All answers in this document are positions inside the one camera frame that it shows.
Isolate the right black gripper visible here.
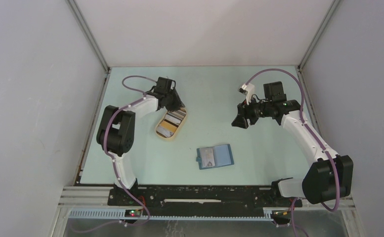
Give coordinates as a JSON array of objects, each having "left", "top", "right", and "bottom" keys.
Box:
[{"left": 231, "top": 94, "right": 272, "bottom": 129}]

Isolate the blue leather card holder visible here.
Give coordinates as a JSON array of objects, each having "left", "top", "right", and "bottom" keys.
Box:
[{"left": 196, "top": 144, "right": 234, "bottom": 170}]

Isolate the silver VIP credit card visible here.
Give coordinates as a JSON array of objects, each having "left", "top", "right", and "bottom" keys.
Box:
[{"left": 199, "top": 147, "right": 215, "bottom": 168}]

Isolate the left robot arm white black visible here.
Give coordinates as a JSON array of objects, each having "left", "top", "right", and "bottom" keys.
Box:
[{"left": 96, "top": 77, "right": 187, "bottom": 206}]

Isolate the beige oval card tray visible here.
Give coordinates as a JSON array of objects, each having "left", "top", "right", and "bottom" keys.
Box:
[{"left": 155, "top": 106, "right": 188, "bottom": 142}]

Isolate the stack of cards in tray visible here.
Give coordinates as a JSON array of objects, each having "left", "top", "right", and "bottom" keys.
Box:
[{"left": 157, "top": 109, "right": 186, "bottom": 138}]

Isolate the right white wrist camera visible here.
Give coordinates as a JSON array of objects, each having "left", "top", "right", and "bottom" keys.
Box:
[{"left": 238, "top": 83, "right": 255, "bottom": 104}]

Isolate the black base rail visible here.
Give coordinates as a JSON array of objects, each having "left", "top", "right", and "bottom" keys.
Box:
[{"left": 107, "top": 185, "right": 293, "bottom": 218}]

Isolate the white strip on rail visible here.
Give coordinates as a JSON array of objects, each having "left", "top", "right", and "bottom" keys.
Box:
[{"left": 164, "top": 198, "right": 221, "bottom": 204}]

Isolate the right controller board with wires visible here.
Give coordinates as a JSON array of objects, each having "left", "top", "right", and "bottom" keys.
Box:
[{"left": 271, "top": 210, "right": 291, "bottom": 219}]

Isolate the controller board with wires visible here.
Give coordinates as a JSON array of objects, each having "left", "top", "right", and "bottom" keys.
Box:
[
  {"left": 271, "top": 210, "right": 291, "bottom": 219},
  {"left": 125, "top": 196, "right": 146, "bottom": 218}
]

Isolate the left controller board with wires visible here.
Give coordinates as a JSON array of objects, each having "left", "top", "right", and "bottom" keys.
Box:
[{"left": 125, "top": 196, "right": 146, "bottom": 218}]

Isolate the aluminium frame front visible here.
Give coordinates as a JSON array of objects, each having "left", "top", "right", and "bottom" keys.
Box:
[{"left": 57, "top": 186, "right": 356, "bottom": 223}]

